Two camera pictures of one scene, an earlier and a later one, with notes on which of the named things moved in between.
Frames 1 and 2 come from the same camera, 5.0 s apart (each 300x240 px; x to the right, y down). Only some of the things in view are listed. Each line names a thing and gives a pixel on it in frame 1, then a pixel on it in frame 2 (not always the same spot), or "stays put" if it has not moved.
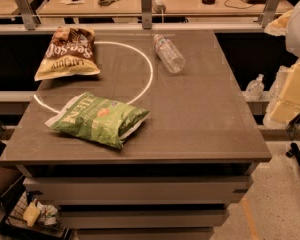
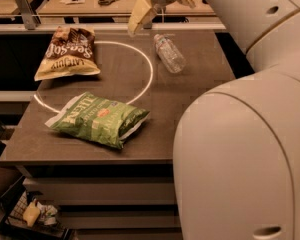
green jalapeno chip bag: x=98 y=118 stays put
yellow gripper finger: x=278 y=27 → x=188 y=0
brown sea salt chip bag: x=71 y=52 stays put
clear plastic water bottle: x=169 y=54 stays put
